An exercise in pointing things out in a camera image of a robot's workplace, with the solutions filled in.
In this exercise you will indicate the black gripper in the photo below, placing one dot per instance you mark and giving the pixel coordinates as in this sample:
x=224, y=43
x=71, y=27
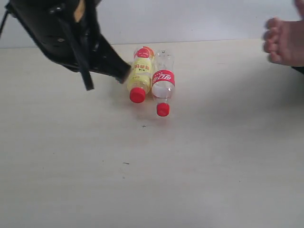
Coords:
x=68, y=33

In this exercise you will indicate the yellow drink bottle red cap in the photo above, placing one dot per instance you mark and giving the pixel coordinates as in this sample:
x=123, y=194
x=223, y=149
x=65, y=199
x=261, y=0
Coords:
x=139, y=80

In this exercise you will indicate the clear red label cola bottle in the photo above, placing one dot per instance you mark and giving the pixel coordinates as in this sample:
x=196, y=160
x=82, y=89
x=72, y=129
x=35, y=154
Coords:
x=163, y=82

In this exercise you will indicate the black sleeved forearm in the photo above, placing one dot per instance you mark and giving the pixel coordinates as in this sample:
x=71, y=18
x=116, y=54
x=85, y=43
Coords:
x=299, y=69

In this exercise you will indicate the person's open bare hand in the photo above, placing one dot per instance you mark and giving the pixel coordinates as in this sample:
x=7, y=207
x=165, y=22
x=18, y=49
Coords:
x=284, y=40

